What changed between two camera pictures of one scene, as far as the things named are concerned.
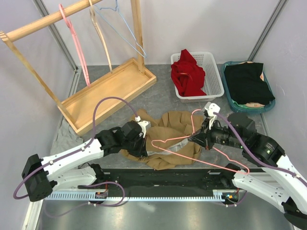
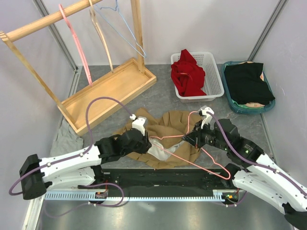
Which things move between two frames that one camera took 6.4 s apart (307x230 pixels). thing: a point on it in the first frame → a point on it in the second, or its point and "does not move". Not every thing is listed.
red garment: [187, 75] does not move
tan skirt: [168, 144] does not move
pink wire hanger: [195, 158] → [201, 150]
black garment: [246, 86] does not move
